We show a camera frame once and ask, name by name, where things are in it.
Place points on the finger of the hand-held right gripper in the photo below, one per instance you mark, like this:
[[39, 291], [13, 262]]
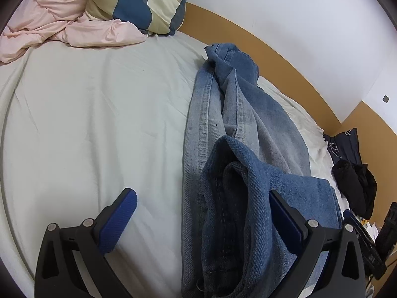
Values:
[[373, 257]]

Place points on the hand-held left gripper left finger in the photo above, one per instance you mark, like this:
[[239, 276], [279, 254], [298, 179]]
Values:
[[119, 220]]

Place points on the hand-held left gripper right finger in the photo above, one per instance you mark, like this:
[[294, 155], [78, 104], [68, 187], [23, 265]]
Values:
[[287, 220]]

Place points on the blue denim jeans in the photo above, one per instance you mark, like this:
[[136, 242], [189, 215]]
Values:
[[235, 173]]

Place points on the black garment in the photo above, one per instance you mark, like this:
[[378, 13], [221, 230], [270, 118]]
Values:
[[356, 186]]

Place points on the white bed sheet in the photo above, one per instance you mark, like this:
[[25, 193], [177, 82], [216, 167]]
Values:
[[93, 118]]

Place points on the tan wooden bed board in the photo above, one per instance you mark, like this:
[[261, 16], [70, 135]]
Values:
[[279, 62]]

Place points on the pink blanket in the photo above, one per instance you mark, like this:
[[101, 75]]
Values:
[[55, 15]]

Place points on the blue and beige checkered pillow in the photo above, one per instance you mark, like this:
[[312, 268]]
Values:
[[139, 3]]

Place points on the grey wall switch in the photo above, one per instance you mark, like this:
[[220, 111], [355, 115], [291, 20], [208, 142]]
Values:
[[385, 98]]

